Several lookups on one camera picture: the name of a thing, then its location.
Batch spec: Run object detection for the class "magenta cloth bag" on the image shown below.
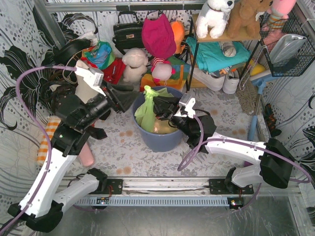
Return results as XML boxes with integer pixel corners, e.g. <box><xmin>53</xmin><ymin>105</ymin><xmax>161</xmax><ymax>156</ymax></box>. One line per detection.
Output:
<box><xmin>142</xmin><ymin>13</ymin><xmax>176</xmax><ymax>59</ymax></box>

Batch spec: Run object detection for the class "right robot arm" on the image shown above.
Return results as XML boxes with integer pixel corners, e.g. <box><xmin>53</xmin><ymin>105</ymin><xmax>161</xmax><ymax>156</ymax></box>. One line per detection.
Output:
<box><xmin>153</xmin><ymin>94</ymin><xmax>294</xmax><ymax>194</ymax></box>

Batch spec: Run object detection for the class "crumpled brown paper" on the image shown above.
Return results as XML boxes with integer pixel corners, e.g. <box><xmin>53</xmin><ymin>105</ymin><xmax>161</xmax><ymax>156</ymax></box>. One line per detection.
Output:
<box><xmin>152</xmin><ymin>119</ymin><xmax>178</xmax><ymax>134</ymax></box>

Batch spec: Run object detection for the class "pink white plush doll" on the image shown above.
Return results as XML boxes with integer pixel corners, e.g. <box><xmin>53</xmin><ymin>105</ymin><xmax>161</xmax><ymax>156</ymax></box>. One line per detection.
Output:
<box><xmin>151</xmin><ymin>57</ymin><xmax>176</xmax><ymax>83</ymax></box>

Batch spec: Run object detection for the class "black hat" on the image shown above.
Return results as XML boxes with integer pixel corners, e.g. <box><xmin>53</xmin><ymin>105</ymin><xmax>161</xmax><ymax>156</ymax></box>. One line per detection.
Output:
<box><xmin>53</xmin><ymin>39</ymin><xmax>92</xmax><ymax>65</ymax></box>

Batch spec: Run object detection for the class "teal folded cloth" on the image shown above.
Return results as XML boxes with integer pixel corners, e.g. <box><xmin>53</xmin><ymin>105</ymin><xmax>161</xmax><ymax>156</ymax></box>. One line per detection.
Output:
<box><xmin>195</xmin><ymin>42</ymin><xmax>250</xmax><ymax>72</ymax></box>

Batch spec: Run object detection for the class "red cloth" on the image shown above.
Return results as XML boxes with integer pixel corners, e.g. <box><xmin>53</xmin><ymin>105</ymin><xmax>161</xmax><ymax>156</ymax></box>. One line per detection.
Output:
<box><xmin>102</xmin><ymin>58</ymin><xmax>126</xmax><ymax>85</ymax></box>

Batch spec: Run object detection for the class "rainbow striped cloth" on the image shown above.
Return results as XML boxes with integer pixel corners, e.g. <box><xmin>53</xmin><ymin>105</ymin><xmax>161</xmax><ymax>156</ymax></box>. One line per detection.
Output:
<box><xmin>140</xmin><ymin>56</ymin><xmax>191</xmax><ymax>91</ymax></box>

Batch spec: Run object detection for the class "white plush dog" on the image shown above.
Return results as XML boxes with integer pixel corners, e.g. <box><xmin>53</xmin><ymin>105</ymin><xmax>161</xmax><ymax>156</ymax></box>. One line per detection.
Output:
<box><xmin>196</xmin><ymin>0</ymin><xmax>235</xmax><ymax>39</ymax></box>

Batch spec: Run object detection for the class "white fluffy plush lamb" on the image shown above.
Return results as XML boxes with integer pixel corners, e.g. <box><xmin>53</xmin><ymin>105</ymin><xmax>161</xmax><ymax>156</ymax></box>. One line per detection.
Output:
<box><xmin>122</xmin><ymin>48</ymin><xmax>148</xmax><ymax>83</ymax></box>

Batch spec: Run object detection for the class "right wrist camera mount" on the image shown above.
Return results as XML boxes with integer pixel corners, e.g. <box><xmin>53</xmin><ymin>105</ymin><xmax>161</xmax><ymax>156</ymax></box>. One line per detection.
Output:
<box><xmin>174</xmin><ymin>93</ymin><xmax>195</xmax><ymax>118</ymax></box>

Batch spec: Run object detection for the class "pink glasses case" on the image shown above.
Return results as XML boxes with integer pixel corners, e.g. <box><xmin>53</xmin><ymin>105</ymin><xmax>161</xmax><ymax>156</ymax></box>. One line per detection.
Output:
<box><xmin>78</xmin><ymin>143</ymin><xmax>95</xmax><ymax>167</ymax></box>

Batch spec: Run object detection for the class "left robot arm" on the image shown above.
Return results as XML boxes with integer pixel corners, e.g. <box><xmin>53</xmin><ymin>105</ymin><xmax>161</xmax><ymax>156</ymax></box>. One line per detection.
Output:
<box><xmin>0</xmin><ymin>82</ymin><xmax>139</xmax><ymax>234</ymax></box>

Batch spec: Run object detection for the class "cream canvas tote bag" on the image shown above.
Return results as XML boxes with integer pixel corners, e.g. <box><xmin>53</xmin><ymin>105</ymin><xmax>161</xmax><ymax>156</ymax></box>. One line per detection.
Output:
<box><xmin>49</xmin><ymin>60</ymin><xmax>99</xmax><ymax>105</ymax></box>

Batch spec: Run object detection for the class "grey small plush ball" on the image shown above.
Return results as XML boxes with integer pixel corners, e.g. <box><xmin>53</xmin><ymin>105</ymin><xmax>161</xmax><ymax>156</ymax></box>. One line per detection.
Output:
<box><xmin>220</xmin><ymin>41</ymin><xmax>236</xmax><ymax>57</ymax></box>

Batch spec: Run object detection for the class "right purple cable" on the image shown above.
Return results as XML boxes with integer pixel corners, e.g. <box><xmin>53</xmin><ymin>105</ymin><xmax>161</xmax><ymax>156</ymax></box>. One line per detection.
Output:
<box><xmin>177</xmin><ymin>115</ymin><xmax>312</xmax><ymax>184</ymax></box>

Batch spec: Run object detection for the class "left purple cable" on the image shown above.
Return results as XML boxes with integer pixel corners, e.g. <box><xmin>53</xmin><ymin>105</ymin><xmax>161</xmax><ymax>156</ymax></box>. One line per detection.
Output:
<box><xmin>0</xmin><ymin>65</ymin><xmax>78</xmax><ymax>236</ymax></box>

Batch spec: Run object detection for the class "purple cable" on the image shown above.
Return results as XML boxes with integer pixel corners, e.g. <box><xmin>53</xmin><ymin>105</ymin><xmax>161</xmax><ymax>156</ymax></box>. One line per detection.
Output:
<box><xmin>0</xmin><ymin>65</ymin><xmax>78</xmax><ymax>236</ymax></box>
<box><xmin>177</xmin><ymin>115</ymin><xmax>312</xmax><ymax>184</ymax></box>

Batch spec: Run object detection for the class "brown teddy bear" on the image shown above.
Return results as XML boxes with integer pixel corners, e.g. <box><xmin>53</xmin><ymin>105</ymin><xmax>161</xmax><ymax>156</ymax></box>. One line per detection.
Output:
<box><xmin>227</xmin><ymin>0</ymin><xmax>273</xmax><ymax>38</ymax></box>

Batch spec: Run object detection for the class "white sneaker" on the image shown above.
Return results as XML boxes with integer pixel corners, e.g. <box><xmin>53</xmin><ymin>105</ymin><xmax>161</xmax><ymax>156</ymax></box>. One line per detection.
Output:
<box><xmin>222</xmin><ymin>69</ymin><xmax>240</xmax><ymax>94</ymax></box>

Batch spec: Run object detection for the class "orange checked towel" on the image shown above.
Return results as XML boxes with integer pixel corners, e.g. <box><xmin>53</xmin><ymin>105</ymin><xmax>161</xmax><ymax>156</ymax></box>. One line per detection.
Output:
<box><xmin>36</xmin><ymin>117</ymin><xmax>61</xmax><ymax>166</ymax></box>

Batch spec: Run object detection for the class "silver foil pouch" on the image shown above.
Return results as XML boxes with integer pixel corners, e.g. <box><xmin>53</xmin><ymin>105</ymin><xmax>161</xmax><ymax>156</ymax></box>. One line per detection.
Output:
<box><xmin>269</xmin><ymin>34</ymin><xmax>307</xmax><ymax>64</ymax></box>

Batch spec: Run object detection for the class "colourful printed cloth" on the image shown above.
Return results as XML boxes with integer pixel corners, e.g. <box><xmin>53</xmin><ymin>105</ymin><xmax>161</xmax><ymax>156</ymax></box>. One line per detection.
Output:
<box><xmin>81</xmin><ymin>41</ymin><xmax>115</xmax><ymax>70</ymax></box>

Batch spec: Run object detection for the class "pink plush toy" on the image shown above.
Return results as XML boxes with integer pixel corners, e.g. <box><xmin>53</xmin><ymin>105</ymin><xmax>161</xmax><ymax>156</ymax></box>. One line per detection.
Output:
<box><xmin>266</xmin><ymin>0</ymin><xmax>296</xmax><ymax>30</ymax></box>

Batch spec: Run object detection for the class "orange plush toy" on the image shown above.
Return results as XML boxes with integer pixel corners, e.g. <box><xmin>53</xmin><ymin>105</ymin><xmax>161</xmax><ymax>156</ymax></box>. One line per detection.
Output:
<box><xmin>170</xmin><ymin>21</ymin><xmax>185</xmax><ymax>54</ymax></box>

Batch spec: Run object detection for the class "black leather handbag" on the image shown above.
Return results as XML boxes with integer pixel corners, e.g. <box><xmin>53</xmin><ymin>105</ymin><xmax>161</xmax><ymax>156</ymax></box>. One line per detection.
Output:
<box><xmin>112</xmin><ymin>11</ymin><xmax>145</xmax><ymax>55</ymax></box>

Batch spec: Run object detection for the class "metal mounting rail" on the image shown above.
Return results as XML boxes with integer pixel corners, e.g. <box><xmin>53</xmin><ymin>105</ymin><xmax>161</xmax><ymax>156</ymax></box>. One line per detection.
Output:
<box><xmin>74</xmin><ymin>177</ymin><xmax>302</xmax><ymax>211</ymax></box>

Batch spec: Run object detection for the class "black wire basket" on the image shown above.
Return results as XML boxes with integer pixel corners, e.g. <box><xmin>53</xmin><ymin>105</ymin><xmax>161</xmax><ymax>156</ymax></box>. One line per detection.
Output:
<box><xmin>260</xmin><ymin>11</ymin><xmax>315</xmax><ymax>77</ymax></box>

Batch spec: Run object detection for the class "green trash bag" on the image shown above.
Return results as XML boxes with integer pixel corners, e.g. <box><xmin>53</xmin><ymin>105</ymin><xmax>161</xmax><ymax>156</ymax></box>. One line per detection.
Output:
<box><xmin>134</xmin><ymin>86</ymin><xmax>173</xmax><ymax>133</ymax></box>

